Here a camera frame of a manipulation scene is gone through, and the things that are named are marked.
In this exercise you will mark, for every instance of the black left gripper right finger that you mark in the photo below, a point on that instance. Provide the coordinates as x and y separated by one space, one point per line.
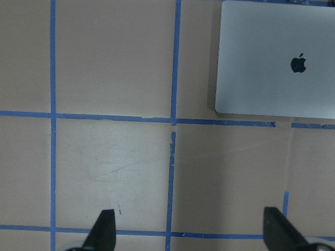
280 234

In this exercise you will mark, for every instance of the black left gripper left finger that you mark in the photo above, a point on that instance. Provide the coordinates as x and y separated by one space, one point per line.
103 234

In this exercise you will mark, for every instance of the silver closed laptop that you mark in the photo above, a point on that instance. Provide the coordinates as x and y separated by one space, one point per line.
276 60

